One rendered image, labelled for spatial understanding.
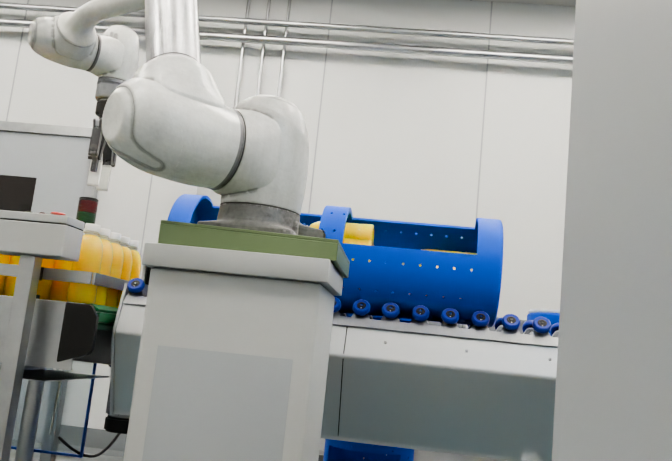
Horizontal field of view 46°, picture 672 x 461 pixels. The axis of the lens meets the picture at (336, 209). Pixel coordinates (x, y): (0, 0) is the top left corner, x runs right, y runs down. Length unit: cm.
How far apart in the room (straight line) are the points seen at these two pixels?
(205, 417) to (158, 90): 55
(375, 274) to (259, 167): 66
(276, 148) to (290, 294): 28
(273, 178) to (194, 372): 37
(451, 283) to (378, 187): 352
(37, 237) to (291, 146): 78
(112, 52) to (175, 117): 87
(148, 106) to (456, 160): 432
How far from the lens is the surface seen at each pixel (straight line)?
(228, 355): 134
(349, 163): 553
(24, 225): 203
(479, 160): 555
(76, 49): 214
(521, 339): 201
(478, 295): 200
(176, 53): 147
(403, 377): 199
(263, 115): 146
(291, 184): 145
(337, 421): 205
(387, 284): 200
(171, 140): 134
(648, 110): 40
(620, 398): 41
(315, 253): 134
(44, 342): 210
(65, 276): 212
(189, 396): 136
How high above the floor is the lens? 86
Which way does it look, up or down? 10 degrees up
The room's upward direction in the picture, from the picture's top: 6 degrees clockwise
